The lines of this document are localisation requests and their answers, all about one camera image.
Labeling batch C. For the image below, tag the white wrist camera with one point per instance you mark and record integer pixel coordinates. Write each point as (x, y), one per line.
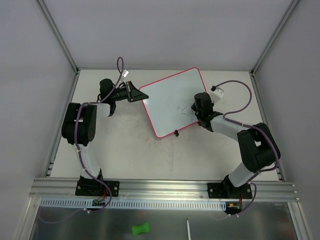
(216, 94)
(125, 73)

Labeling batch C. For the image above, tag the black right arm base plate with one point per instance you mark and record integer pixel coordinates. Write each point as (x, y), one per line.
(222, 190)

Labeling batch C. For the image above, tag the pink framed whiteboard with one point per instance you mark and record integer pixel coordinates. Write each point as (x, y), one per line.
(170, 99)

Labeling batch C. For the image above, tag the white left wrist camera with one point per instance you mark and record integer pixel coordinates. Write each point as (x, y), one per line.
(125, 73)

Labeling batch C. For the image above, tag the aluminium mounting rail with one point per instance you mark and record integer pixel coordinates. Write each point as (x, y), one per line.
(180, 190)

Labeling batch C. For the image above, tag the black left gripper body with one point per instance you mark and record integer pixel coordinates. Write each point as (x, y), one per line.
(130, 92)

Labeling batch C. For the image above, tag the white slotted cable duct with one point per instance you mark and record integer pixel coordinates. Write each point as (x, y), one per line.
(205, 205)

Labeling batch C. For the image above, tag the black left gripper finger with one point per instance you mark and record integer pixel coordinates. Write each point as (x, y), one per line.
(139, 98)
(137, 92)

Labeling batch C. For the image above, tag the green dog bone toy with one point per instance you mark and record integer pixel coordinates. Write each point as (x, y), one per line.
(140, 229)

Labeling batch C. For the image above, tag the aluminium frame post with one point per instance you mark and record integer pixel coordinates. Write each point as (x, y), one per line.
(275, 34)
(57, 34)

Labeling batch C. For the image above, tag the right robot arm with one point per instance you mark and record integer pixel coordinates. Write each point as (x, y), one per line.
(257, 146)

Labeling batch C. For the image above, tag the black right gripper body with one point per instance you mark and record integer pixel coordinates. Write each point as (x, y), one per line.
(195, 108)

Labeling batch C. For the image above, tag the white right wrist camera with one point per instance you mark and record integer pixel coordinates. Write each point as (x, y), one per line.
(216, 94)

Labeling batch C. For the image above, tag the aluminium frame post right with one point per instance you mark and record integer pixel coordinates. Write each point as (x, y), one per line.
(275, 34)

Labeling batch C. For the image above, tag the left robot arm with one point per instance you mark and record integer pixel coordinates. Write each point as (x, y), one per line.
(79, 125)

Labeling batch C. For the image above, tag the white pen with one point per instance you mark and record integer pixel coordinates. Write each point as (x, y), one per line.
(188, 229)

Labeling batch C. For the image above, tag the aluminium frame post left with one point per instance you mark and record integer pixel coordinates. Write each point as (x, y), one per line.
(57, 34)

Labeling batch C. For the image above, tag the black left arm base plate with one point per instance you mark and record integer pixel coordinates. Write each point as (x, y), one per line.
(90, 187)

